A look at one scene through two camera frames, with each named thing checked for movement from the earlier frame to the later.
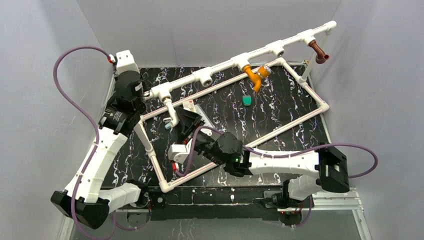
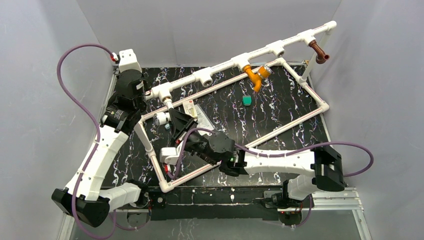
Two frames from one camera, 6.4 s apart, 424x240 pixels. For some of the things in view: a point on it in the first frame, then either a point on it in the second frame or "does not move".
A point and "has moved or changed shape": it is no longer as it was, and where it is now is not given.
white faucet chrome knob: (168, 103) has moved or changed shape
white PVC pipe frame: (163, 92) does not move
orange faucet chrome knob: (264, 71) does not move
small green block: (246, 100) does not move
